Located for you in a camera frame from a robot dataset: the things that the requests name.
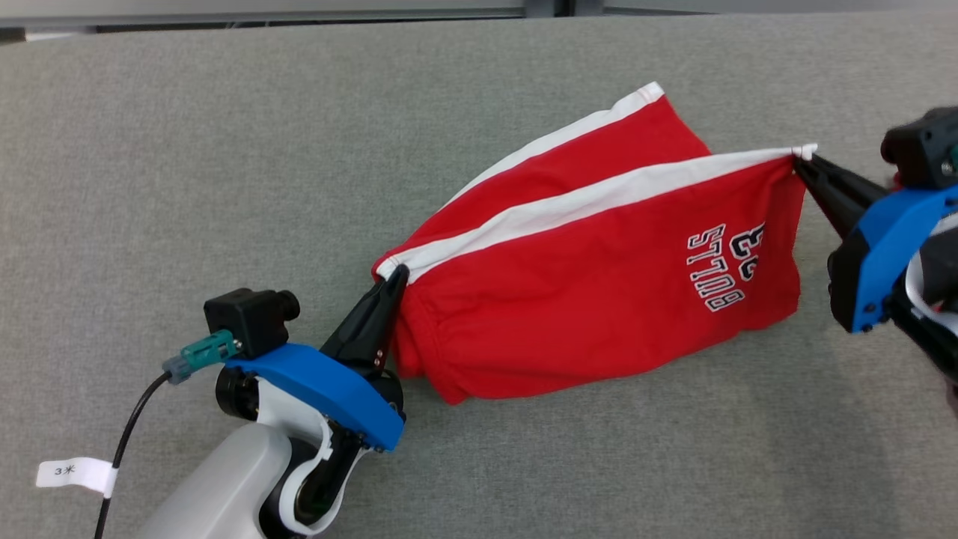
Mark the red shorts white side stripes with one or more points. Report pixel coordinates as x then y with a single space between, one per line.
584 299

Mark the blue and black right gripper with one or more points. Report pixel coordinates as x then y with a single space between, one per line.
883 247

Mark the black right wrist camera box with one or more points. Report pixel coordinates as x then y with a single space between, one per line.
924 146

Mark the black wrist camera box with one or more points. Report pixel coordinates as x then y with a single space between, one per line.
924 146
251 318

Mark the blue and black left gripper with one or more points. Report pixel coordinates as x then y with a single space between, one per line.
322 382

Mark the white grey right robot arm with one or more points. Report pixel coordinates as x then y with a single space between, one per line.
928 329

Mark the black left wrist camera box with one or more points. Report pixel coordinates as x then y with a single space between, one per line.
251 318

